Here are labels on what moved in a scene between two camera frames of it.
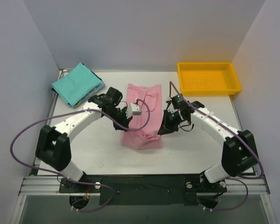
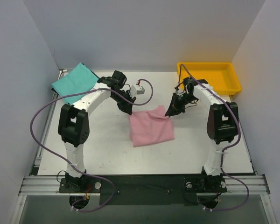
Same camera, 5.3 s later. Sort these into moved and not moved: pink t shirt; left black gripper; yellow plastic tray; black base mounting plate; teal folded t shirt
Moved: left black gripper; pink t shirt
Not moved: teal folded t shirt; yellow plastic tray; black base mounting plate
